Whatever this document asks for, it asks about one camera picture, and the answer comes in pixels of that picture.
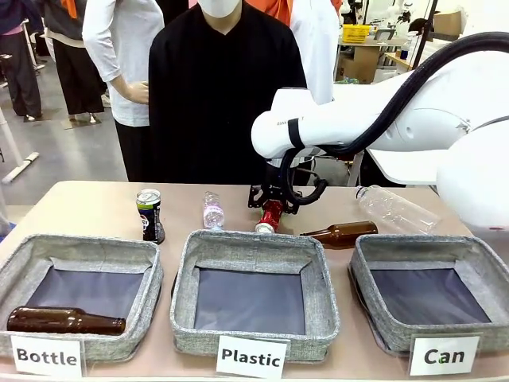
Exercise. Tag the person in black sweater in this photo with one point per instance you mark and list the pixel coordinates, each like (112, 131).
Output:
(214, 103)

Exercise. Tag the small pink-label plastic bottle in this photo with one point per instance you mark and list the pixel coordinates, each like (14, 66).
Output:
(213, 213)

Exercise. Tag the large clear plastic bottle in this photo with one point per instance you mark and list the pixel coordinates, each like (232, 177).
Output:
(397, 210)

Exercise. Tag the person in dark trousers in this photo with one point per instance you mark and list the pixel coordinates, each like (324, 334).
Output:
(20, 67)

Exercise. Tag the red crushed drink can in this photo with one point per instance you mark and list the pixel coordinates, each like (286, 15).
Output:
(270, 217)

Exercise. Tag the white-shirt person's hand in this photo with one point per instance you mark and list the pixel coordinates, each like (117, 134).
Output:
(135, 92)

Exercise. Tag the grey fabric basket can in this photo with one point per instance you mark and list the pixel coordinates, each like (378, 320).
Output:
(417, 250)

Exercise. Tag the white table leg frame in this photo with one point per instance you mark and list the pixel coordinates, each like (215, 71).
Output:
(16, 155)

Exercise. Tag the grey fabric basket plastic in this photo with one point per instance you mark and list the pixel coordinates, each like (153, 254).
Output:
(254, 248)

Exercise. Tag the yellow plastic crate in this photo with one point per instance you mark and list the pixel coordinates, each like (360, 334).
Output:
(360, 33)

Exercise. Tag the white label card Plastic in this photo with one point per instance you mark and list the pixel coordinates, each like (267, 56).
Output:
(251, 357)

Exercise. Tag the brown glass beer bottle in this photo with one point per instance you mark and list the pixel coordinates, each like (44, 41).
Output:
(59, 320)
(342, 234)

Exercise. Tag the person in white shirt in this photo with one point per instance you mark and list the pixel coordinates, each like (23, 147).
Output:
(119, 47)

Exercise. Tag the black cola drink can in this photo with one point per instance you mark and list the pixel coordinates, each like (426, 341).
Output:
(151, 217)

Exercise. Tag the white label card Can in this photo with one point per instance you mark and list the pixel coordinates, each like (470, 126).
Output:
(444, 356)

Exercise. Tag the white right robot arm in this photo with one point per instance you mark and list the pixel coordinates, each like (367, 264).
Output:
(417, 115)

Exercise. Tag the white label card Bottle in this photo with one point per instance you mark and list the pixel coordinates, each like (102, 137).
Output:
(46, 356)

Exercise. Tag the person in black skirt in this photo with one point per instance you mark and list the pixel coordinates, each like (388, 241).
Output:
(75, 71)

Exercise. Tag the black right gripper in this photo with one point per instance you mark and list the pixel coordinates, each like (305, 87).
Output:
(276, 181)

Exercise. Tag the grey fabric basket bottle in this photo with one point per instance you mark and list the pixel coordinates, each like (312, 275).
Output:
(24, 254)

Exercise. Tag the person in orange vest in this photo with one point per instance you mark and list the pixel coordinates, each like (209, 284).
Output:
(314, 44)

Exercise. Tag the large cardboard box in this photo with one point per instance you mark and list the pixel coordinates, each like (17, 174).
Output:
(358, 65)

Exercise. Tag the white flat table panel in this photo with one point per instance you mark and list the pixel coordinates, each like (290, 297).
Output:
(401, 167)

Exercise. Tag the brown cardboard box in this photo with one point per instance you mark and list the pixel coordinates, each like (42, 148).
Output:
(447, 26)

